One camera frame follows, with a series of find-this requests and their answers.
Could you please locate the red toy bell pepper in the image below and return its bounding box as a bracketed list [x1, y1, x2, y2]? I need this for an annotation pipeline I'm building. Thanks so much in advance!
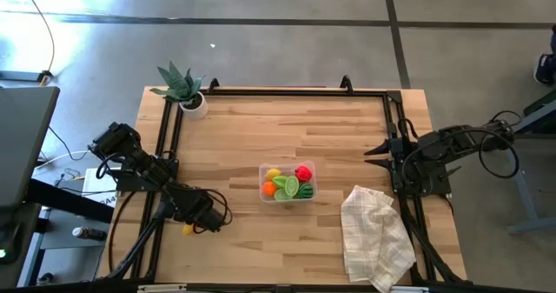
[295, 165, 314, 183]

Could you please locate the white printed box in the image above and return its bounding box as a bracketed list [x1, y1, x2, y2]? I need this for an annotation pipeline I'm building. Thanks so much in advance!
[82, 167, 118, 207]

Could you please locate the white plant pot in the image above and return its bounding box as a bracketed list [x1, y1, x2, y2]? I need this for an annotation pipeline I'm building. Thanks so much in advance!
[178, 91, 209, 121]

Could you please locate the white and black bottle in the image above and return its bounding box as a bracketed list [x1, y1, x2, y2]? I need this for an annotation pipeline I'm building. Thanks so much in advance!
[71, 226, 108, 242]

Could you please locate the white floor cable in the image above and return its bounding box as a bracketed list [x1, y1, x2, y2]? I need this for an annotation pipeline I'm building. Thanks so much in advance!
[36, 150, 91, 169]

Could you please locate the white checked cloth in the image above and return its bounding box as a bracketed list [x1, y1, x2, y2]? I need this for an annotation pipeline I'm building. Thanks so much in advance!
[340, 184, 417, 293]

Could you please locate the black aluminium table frame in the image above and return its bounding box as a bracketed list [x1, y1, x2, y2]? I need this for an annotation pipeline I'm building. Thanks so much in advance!
[103, 74, 468, 285]

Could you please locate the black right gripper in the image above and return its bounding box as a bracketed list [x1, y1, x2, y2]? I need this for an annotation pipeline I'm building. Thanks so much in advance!
[363, 136, 414, 190]

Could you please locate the blue-gray desk frame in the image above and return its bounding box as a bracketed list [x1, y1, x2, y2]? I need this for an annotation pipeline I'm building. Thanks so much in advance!
[506, 90, 556, 236]
[19, 208, 109, 285]

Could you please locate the thin brown floor cable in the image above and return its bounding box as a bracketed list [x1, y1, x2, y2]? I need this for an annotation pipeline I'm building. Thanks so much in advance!
[16, 0, 56, 75]

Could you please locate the green leafy plant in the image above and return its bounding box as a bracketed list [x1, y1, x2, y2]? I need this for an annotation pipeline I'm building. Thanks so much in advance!
[149, 61, 205, 103]

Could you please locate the black desk crossbar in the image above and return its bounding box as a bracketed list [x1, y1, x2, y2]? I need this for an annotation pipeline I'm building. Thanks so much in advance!
[25, 177, 115, 224]

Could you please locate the person's foot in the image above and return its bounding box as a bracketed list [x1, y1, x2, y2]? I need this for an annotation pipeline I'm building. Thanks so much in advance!
[533, 25, 556, 88]

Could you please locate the clear plastic tupperware container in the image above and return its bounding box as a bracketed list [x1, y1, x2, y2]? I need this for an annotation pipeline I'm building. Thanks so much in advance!
[258, 160, 319, 203]

